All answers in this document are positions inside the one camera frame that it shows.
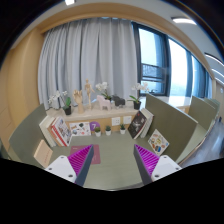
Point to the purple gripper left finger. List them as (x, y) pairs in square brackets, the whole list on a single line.
[(74, 167)]

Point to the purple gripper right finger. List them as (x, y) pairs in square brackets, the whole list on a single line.
[(153, 167)]

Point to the maroon mouse pad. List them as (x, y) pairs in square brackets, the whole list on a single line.
[(96, 157)]

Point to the illustrated card on shelf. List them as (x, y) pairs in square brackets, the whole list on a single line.
[(80, 129)]

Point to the red white book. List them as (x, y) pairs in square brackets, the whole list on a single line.
[(61, 132)]

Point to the black book right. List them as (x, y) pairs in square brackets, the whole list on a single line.
[(137, 124)]

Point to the small plant pot left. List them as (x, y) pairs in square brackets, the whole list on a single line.
[(97, 131)]

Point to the small plant pot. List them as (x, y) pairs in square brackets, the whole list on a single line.
[(97, 131), (108, 130), (122, 129)]

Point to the tan book lying left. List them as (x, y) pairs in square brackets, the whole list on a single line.
[(43, 154)]

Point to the purple number seven sign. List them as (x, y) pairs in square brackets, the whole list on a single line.
[(94, 125)]

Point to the small plant pot right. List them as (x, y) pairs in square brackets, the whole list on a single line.
[(122, 129)]

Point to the small plant pot middle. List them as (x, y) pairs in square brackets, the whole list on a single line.
[(108, 130)]

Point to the green desk divider right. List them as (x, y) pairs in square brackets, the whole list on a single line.
[(174, 125)]

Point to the green desk divider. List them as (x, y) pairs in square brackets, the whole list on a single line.
[(174, 125), (26, 137)]

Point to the white book right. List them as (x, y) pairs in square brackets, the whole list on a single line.
[(149, 118)]

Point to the white book left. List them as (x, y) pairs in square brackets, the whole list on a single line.
[(44, 124)]

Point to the green desk divider left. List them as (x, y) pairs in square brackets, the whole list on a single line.
[(26, 137)]

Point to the pink horse figurine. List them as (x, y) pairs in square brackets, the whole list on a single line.
[(103, 102)]

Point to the dark horse figurine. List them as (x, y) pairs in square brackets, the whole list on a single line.
[(118, 101)]

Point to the white orchid left pot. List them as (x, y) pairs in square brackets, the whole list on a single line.
[(65, 98)]

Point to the white orchid pot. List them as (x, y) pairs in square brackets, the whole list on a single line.
[(65, 98), (136, 100)]

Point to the wooden hand model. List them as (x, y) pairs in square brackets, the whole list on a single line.
[(77, 95)]

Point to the white orchid right pot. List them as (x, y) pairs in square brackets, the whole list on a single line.
[(136, 100)]

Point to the wooden mannequin figure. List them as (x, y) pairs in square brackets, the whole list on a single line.
[(89, 91)]

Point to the white orchid middle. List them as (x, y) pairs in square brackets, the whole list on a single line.
[(102, 87)]

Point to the grey curtain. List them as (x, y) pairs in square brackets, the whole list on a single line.
[(91, 51)]

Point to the white wall socket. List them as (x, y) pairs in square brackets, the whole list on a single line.
[(121, 120)]

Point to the window frame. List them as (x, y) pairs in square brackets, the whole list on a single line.
[(152, 59)]

